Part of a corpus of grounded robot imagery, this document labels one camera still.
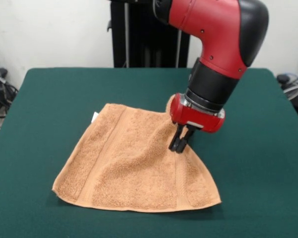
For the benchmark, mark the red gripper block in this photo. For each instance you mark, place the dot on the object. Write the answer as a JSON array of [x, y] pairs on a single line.
[[193, 117]]

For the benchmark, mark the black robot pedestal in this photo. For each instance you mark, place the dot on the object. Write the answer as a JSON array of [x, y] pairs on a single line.
[[139, 37]]

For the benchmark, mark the dark green tablecloth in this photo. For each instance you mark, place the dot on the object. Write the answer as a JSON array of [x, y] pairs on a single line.
[[52, 99]]

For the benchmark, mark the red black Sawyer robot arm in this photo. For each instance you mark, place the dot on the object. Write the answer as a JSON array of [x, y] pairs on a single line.
[[218, 37]]

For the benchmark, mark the tan terry towel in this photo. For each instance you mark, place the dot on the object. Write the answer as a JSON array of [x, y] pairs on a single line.
[[134, 168]]

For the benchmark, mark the grey chair base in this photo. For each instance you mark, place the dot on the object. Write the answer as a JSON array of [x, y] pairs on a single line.
[[283, 78]]

